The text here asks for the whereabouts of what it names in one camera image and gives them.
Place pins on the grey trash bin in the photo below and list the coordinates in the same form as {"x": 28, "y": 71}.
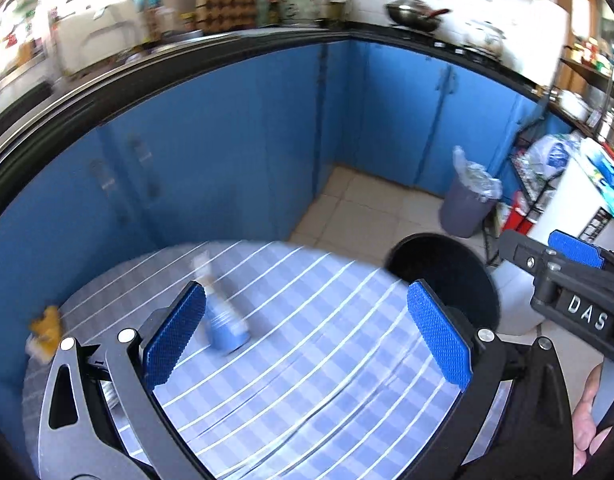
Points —
{"x": 462, "y": 210}

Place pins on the yellow crumpled wrapper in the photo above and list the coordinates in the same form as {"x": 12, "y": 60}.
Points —
{"x": 49, "y": 327}

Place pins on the row of condiment jars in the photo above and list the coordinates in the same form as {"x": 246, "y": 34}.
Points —
{"x": 602, "y": 57}

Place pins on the pale green kettle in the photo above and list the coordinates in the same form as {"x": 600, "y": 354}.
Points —
{"x": 299, "y": 10}

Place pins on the blue and white bottle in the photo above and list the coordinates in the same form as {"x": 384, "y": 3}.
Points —
{"x": 227, "y": 332}

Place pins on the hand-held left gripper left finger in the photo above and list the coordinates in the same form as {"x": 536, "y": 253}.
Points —
{"x": 174, "y": 340}

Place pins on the black round stool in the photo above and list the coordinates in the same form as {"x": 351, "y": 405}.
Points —
{"x": 452, "y": 270}

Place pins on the round table with striped cloth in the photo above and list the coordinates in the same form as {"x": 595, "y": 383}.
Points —
{"x": 312, "y": 360}

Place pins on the steel wok with lid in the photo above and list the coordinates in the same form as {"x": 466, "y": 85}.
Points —
{"x": 412, "y": 12}

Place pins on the white ceramic pot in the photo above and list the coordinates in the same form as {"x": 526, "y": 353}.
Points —
{"x": 482, "y": 37}

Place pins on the white floor appliance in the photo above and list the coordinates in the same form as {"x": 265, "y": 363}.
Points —
{"x": 577, "y": 195}

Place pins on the small white pot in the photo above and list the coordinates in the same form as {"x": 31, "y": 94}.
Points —
{"x": 574, "y": 105}

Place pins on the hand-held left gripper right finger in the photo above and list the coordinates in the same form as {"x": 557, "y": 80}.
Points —
{"x": 437, "y": 335}

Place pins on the blue kitchen base cabinets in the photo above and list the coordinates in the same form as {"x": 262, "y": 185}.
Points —
{"x": 212, "y": 160}

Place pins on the person's right hand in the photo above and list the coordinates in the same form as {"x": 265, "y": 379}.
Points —
{"x": 584, "y": 410}

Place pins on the white splash guard panel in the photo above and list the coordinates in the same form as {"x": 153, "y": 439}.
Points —
{"x": 539, "y": 40}

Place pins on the black kitchen countertop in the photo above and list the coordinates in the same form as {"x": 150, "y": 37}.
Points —
{"x": 47, "y": 130}

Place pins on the black metal shelf rack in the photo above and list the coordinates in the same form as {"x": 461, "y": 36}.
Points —
{"x": 587, "y": 70}

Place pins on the black gas stove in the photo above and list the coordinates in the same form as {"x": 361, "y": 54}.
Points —
{"x": 452, "y": 46}

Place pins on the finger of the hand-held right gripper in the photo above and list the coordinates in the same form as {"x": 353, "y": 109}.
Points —
{"x": 574, "y": 247}
{"x": 524, "y": 255}

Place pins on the blue snack packets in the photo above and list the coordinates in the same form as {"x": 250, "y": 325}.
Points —
{"x": 607, "y": 175}

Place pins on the blue white plastic bag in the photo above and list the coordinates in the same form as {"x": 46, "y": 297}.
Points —
{"x": 552, "y": 152}

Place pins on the clear plastic bin liner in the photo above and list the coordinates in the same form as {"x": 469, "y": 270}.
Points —
{"x": 479, "y": 182}

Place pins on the white wall-mounted box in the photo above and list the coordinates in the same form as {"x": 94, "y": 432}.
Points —
{"x": 581, "y": 17}

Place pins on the green glass jar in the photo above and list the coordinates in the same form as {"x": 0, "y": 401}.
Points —
{"x": 263, "y": 10}

